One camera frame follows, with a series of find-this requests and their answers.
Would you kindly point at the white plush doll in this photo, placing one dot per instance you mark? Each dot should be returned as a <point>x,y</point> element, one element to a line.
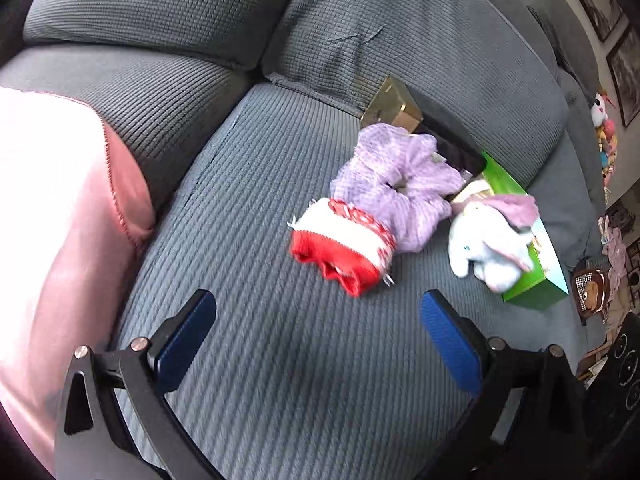
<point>600,110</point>

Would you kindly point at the grey ribbed sofa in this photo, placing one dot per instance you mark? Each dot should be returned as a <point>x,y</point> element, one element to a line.
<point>280,150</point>

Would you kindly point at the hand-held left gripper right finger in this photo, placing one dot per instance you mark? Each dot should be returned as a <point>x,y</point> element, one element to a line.
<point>450,345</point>

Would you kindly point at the brown checkered plush toy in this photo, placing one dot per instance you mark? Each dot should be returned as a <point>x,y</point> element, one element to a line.
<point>590,290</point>

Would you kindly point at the purple scrunchie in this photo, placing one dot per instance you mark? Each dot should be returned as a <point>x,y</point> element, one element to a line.
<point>385,170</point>

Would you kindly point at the purple bunny plush toy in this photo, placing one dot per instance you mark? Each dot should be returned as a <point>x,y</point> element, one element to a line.
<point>614,250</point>

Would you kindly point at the black box with gold end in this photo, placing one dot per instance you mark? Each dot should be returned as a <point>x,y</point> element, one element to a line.
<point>395,105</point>

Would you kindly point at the green box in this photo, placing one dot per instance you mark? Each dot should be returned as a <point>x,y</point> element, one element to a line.
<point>542,275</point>

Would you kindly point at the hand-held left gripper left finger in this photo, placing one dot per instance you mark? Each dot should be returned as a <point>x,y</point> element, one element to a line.
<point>185,340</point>

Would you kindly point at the framed wall picture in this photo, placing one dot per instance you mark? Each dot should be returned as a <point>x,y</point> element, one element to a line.
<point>627,80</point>
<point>595,5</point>

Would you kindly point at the pile of colourful plush toys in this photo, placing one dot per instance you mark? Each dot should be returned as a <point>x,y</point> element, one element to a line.
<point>607,150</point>

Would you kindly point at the white plush toy purple hat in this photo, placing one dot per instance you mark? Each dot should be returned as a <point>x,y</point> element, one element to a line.
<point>480,245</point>

